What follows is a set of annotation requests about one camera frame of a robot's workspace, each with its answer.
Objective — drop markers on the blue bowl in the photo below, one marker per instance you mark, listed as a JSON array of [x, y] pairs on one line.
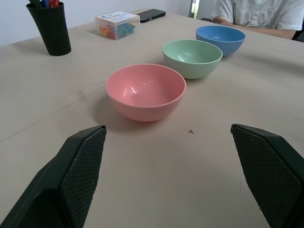
[[221, 39]]

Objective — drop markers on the pink red bowl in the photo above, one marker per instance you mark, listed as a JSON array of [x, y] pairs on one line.
[[145, 92]]

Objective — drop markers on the clear box of colourful pieces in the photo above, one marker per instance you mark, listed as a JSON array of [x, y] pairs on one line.
[[117, 25]]

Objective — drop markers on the black pen cup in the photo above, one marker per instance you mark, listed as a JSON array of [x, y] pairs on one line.
[[51, 29]]

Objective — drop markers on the person in white t-shirt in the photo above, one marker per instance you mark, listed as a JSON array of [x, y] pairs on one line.
[[256, 14]]

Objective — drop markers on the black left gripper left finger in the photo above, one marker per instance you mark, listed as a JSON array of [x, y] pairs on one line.
[[71, 180]]

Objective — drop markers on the black smartphone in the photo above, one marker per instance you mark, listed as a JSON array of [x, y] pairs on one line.
[[150, 15]]

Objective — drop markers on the green bowl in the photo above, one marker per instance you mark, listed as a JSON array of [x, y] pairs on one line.
[[192, 58]]

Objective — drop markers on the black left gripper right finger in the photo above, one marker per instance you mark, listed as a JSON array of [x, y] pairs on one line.
[[268, 171]]

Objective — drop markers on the pens in cup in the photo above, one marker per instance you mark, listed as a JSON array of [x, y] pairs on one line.
[[45, 3]]

